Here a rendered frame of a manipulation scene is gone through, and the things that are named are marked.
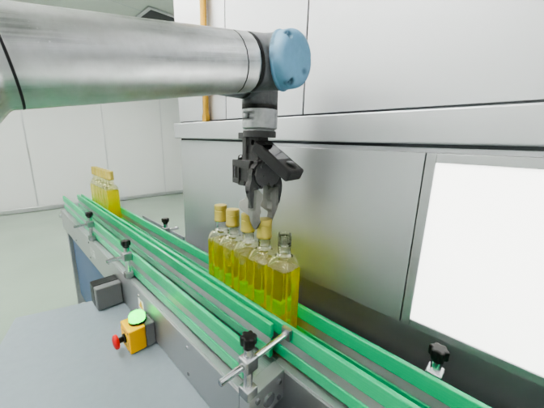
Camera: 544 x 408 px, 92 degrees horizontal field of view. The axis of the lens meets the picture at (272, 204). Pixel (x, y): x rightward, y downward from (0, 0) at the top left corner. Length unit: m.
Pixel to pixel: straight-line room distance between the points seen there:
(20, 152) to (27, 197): 0.79
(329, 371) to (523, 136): 0.49
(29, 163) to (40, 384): 5.52
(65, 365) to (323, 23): 1.06
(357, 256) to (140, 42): 0.53
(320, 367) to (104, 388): 0.52
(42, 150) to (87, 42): 6.02
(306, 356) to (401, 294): 0.23
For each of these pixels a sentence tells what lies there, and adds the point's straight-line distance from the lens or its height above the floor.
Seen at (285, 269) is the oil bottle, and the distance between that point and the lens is 0.57.
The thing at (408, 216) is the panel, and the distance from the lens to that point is 0.56.
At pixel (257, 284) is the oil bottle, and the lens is 0.63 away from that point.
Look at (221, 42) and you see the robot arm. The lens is 0.35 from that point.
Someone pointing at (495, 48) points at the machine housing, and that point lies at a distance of 0.58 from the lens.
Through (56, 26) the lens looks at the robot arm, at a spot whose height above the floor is 1.41.
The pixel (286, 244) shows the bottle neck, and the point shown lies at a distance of 0.56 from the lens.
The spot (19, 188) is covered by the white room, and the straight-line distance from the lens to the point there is 6.32.
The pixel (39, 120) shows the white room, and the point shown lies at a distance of 6.29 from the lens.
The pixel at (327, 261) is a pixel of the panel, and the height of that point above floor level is 1.05.
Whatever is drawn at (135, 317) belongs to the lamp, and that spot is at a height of 0.85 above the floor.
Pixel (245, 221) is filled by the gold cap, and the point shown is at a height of 1.15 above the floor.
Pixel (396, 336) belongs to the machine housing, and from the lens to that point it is 0.71.
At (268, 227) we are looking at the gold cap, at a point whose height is 1.15.
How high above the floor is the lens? 1.33
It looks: 13 degrees down
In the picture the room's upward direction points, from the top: 2 degrees clockwise
